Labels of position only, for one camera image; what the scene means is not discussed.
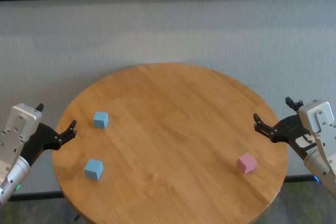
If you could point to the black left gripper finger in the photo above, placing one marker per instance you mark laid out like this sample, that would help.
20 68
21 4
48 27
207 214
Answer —
68 132
40 107

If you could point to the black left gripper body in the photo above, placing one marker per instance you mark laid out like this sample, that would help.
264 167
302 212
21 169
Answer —
39 140

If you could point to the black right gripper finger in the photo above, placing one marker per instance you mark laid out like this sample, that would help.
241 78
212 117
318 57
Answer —
265 129
292 103

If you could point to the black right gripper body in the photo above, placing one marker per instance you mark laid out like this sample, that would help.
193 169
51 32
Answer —
288 129

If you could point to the pink cube block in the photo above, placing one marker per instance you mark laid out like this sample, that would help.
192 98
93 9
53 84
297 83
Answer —
246 163

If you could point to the light blue cube block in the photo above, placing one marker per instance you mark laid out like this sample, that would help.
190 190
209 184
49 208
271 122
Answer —
100 120
93 169

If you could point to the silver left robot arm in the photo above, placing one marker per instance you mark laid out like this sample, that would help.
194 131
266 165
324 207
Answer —
13 178

